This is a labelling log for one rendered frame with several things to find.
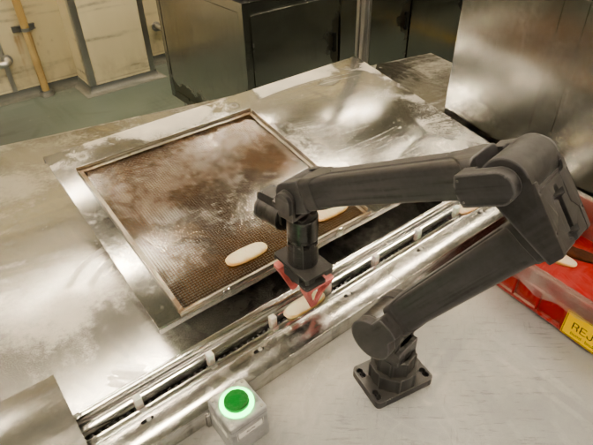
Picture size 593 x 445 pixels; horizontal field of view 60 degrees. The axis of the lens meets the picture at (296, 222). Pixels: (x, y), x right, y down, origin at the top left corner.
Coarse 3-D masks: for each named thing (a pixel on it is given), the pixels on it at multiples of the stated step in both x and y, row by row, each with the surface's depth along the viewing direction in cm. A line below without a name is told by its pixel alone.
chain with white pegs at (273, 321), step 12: (432, 228) 124; (396, 252) 118; (372, 264) 113; (336, 288) 109; (276, 324) 100; (252, 336) 99; (216, 360) 95; (192, 372) 92; (132, 396) 85; (156, 396) 89; (132, 408) 87; (96, 432) 84
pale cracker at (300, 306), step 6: (312, 294) 104; (324, 294) 105; (300, 300) 103; (288, 306) 102; (294, 306) 102; (300, 306) 102; (306, 306) 102; (312, 306) 102; (288, 312) 101; (294, 312) 101; (300, 312) 101; (306, 312) 102; (288, 318) 100; (294, 318) 101
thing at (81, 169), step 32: (192, 128) 137; (192, 160) 129; (96, 192) 118; (160, 192) 120; (192, 192) 121; (256, 192) 123; (192, 224) 114; (224, 224) 115; (352, 224) 118; (224, 288) 102
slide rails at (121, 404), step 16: (448, 208) 128; (448, 224) 123; (400, 240) 119; (416, 240) 119; (368, 256) 115; (336, 272) 111; (352, 272) 111; (368, 272) 111; (288, 304) 104; (320, 304) 104; (256, 320) 101; (288, 320) 100; (240, 336) 97; (240, 352) 94; (176, 368) 92; (192, 368) 92; (208, 368) 92; (160, 384) 89; (128, 400) 87; (160, 400) 87; (96, 416) 85; (112, 416) 85; (128, 416) 85; (112, 432) 82
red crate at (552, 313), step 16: (576, 240) 122; (560, 272) 113; (576, 272) 113; (592, 272) 113; (512, 288) 108; (576, 288) 109; (592, 288) 109; (528, 304) 105; (544, 304) 102; (560, 320) 100
